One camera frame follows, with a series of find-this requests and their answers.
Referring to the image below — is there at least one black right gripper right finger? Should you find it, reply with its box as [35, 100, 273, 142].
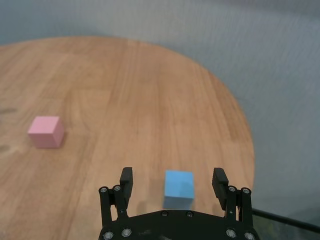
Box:
[211, 167, 253, 222]

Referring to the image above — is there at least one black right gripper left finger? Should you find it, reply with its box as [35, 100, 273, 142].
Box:
[98, 166, 134, 223]

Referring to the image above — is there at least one blue wooden cube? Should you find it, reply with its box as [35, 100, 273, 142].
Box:
[163, 169, 195, 211]

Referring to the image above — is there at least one pink wooden cube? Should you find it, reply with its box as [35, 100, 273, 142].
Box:
[27, 115, 65, 149]

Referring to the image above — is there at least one black floor bar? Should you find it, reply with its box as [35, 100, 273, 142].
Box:
[251, 208, 320, 233]

